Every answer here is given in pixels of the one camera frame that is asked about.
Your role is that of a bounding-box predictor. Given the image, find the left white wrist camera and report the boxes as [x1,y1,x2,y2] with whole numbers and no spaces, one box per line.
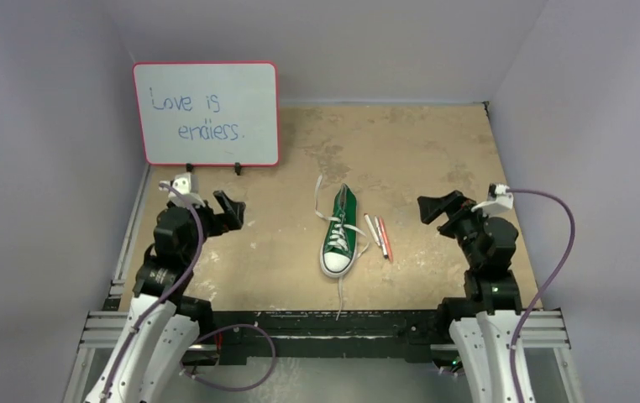
[159,172,204,208]

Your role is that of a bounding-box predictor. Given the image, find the white shoelace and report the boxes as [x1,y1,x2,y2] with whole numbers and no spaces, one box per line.
[314,175,369,320]

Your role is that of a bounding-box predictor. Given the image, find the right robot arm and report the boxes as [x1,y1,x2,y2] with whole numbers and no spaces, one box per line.
[417,187,534,402]

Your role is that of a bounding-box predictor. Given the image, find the red framed whiteboard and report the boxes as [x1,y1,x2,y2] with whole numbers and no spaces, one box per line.
[133,60,281,167]

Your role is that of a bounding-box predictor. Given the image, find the grey marker pen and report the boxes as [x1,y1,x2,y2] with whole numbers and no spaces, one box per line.
[374,216,389,259]

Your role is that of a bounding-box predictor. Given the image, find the black aluminium base frame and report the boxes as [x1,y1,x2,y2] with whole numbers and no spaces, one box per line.
[64,166,585,403]

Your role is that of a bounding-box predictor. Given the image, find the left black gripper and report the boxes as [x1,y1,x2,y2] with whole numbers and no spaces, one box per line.
[181,191,244,262]

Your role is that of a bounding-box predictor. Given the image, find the orange marker pen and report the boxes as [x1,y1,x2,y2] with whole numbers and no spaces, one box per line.
[379,217,393,263]

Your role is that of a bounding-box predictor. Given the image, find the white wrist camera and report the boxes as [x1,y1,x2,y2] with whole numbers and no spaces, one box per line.
[471,183,514,217]
[159,172,204,208]

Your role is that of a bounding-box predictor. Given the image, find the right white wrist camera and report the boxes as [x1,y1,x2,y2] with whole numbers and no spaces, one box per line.
[471,183,514,217]

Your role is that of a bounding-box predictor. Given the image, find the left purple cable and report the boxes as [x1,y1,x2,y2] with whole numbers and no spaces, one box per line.
[98,182,276,400]

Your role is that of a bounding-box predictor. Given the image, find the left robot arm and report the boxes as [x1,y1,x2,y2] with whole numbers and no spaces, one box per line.
[84,191,246,402]

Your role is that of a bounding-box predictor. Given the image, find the green canvas sneaker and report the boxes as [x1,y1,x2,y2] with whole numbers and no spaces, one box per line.
[320,184,359,278]

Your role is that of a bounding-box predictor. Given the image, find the white marker pen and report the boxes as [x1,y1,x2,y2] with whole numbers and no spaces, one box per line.
[364,213,381,248]

